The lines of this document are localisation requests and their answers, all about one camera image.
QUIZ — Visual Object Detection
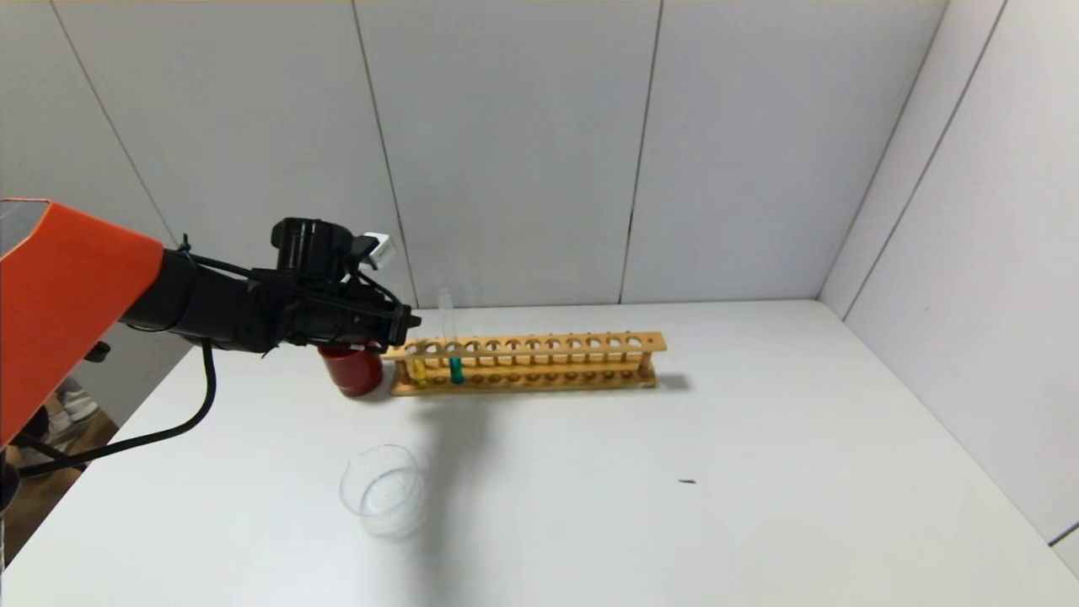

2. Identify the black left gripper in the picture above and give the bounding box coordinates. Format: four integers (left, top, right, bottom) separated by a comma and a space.
320, 293, 422, 354

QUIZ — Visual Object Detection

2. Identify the blue pigment glass test tube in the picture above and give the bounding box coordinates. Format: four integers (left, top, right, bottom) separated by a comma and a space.
438, 288, 464, 385

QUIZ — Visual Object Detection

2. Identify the wooden test tube rack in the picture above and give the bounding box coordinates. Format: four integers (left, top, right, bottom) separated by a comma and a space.
384, 331, 668, 396

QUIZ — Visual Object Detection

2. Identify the red plastic cup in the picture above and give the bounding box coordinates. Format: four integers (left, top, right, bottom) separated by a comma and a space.
318, 344, 385, 398

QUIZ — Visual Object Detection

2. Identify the clear glass beaker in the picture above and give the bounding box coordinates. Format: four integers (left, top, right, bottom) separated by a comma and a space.
340, 444, 428, 538

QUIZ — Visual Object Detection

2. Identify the grey white sneaker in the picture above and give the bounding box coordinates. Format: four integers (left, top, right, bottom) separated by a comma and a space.
42, 378, 102, 422
25, 422, 87, 475

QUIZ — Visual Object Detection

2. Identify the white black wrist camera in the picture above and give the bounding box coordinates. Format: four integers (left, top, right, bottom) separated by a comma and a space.
341, 233, 396, 283

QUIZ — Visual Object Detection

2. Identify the thick black cable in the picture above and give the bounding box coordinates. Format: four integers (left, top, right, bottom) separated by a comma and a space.
17, 341, 218, 477

